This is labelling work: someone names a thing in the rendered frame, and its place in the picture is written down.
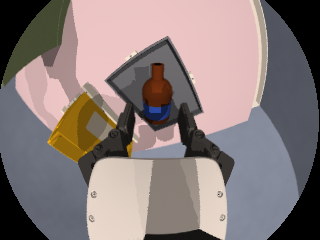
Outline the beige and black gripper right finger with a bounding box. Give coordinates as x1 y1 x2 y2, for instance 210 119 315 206
177 103 235 186

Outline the brown glass bottle with blue label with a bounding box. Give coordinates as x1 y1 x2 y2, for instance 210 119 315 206
142 63 172 125

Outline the orange divided crate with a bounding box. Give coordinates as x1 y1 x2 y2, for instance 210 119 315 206
47 92 116 163

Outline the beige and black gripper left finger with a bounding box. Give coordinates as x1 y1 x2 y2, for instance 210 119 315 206
78 102 136 187

